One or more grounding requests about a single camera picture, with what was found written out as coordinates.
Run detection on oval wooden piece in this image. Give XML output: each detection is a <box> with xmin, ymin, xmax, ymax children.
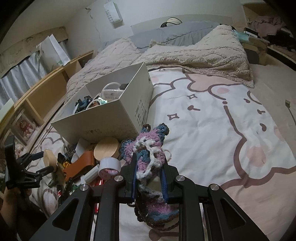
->
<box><xmin>43</xmin><ymin>149</ymin><xmax>57</xmax><ymax>172</ymax></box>

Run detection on brown leather case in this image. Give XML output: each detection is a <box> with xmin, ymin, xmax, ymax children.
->
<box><xmin>63</xmin><ymin>150</ymin><xmax>95</xmax><ymax>182</ymax></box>

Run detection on purple crochet octopus toy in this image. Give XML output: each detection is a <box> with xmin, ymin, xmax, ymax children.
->
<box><xmin>119</xmin><ymin>123</ymin><xmax>179</xmax><ymax>232</ymax></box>

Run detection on white tape roll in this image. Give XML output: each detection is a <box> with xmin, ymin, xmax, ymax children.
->
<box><xmin>98</xmin><ymin>157</ymin><xmax>121</xmax><ymax>180</ymax></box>

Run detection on doll in display case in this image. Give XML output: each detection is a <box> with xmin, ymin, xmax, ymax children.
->
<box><xmin>11</xmin><ymin>109</ymin><xmax>38</xmax><ymax>145</ymax></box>

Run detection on wooden side shelf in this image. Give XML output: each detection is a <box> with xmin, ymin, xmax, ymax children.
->
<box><xmin>1</xmin><ymin>51</ymin><xmax>94</xmax><ymax>152</ymax></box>

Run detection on round wooden lid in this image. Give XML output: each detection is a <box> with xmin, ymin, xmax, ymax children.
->
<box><xmin>93</xmin><ymin>137</ymin><xmax>120</xmax><ymax>161</ymax></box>

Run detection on grey curtain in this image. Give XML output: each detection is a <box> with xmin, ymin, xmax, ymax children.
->
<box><xmin>0</xmin><ymin>40</ymin><xmax>70</xmax><ymax>110</ymax></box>

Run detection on white cardboard shoe box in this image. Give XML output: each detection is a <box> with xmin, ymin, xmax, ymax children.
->
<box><xmin>51</xmin><ymin>62</ymin><xmax>154</xmax><ymax>144</ymax></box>

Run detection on white paper shopping bag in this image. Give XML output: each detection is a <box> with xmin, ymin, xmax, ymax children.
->
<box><xmin>36</xmin><ymin>34</ymin><xmax>70</xmax><ymax>72</ymax></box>

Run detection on beige textured blanket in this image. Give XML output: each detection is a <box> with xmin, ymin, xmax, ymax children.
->
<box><xmin>66</xmin><ymin>25</ymin><xmax>254</xmax><ymax>101</ymax></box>

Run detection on grey pillow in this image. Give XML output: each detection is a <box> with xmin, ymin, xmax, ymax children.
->
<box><xmin>97</xmin><ymin>21</ymin><xmax>220</xmax><ymax>53</ymax></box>

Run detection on white headphones on bed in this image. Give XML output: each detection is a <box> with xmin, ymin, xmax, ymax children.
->
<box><xmin>160</xmin><ymin>17</ymin><xmax>182</xmax><ymax>28</ymax></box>

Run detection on closet shelf with clothes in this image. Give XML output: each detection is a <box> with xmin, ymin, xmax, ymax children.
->
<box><xmin>242</xmin><ymin>1</ymin><xmax>295</xmax><ymax>60</ymax></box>

